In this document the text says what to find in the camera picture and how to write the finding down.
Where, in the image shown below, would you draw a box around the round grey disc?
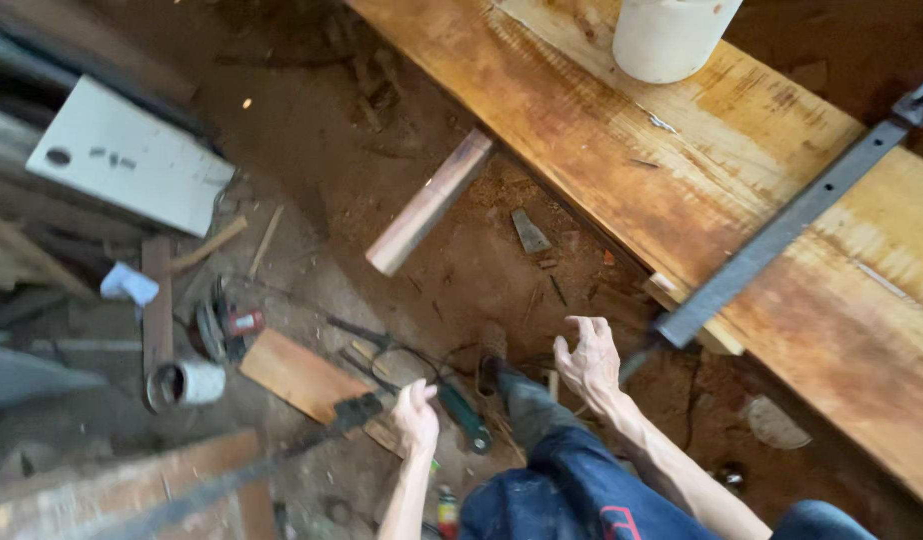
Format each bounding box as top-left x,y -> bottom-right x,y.
742,393 -> 814,452

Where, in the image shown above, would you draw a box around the person's blue jeans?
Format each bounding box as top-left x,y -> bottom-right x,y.
458,366 -> 880,540

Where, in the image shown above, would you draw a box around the white crumpled cloth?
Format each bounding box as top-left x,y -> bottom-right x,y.
99,261 -> 161,309

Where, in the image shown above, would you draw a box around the brown plywood piece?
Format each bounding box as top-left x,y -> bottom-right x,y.
238,327 -> 406,457

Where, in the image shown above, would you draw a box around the red circular saw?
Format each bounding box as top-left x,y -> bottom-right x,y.
186,276 -> 267,365

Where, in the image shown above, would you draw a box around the large wooden plank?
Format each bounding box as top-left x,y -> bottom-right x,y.
346,0 -> 923,517

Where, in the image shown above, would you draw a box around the white painted board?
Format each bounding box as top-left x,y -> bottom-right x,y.
25,75 -> 237,239

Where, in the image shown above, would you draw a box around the person's left hand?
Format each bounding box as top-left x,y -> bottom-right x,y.
390,378 -> 442,460

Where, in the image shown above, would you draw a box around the grey steel bar clamp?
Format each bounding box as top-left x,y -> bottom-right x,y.
617,69 -> 923,385

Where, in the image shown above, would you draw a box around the white pipe piece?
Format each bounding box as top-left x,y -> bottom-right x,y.
145,358 -> 228,414

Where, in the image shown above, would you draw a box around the red spray can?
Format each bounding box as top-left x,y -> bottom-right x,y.
436,485 -> 461,540

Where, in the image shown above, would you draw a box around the white plastic bucket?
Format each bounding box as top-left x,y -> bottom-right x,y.
611,0 -> 745,85

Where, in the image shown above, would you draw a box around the square wooden beam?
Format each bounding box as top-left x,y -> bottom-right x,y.
364,128 -> 495,278

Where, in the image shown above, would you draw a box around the person's dark boot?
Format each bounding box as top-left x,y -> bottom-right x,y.
476,354 -> 524,400

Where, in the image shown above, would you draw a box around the person's right hand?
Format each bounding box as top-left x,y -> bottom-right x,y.
553,315 -> 628,416

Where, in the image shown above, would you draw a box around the reddish wooden board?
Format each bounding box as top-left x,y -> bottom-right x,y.
0,428 -> 281,540

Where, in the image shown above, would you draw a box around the black power cable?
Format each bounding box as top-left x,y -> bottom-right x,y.
325,313 -> 481,399

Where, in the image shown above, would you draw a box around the grey scrap piece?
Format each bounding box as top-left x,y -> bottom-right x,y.
510,207 -> 553,255

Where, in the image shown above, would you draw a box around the pale wooden support block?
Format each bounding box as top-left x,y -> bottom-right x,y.
641,271 -> 746,357

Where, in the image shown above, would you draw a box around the green angle grinder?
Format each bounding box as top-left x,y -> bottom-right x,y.
436,378 -> 494,456

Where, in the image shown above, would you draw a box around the black bar clamp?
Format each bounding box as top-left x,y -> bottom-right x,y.
94,391 -> 386,540

